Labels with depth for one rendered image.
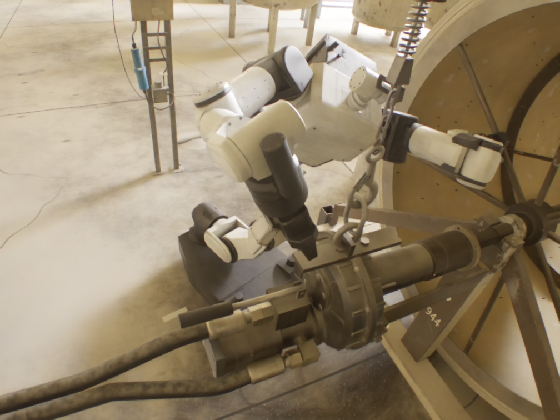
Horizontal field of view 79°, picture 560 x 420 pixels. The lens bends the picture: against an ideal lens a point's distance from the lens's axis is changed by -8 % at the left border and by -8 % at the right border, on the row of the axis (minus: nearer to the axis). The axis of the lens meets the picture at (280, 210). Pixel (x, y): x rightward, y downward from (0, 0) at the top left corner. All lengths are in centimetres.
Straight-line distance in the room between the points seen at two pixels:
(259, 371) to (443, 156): 70
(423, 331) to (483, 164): 86
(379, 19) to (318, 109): 574
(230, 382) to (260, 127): 55
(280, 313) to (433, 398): 106
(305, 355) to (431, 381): 98
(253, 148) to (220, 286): 139
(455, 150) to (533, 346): 72
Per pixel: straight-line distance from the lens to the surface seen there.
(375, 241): 85
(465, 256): 114
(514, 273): 136
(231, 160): 48
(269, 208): 56
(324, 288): 83
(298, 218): 59
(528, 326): 141
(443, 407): 175
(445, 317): 154
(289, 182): 50
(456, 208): 237
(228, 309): 78
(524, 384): 197
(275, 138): 47
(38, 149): 338
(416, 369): 178
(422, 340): 169
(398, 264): 98
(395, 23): 672
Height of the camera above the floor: 164
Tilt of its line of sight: 41 degrees down
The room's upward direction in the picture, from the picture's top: 9 degrees clockwise
